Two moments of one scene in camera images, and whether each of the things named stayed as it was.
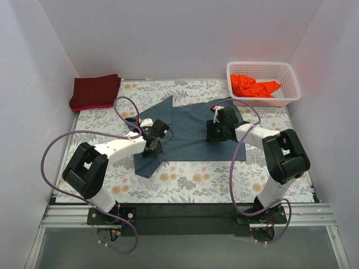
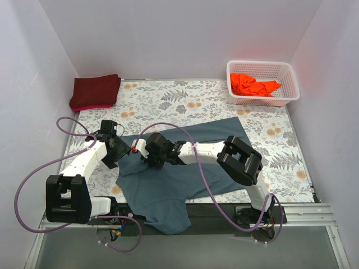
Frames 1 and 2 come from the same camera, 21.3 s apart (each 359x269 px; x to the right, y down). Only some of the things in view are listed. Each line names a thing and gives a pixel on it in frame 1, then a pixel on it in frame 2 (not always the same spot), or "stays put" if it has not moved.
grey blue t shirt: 185,140 → 163,192
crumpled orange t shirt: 247,86 stays put
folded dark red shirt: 95,92 stays put
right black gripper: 211,132 → 151,159
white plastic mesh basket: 271,84 stays put
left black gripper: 153,146 → 118,151
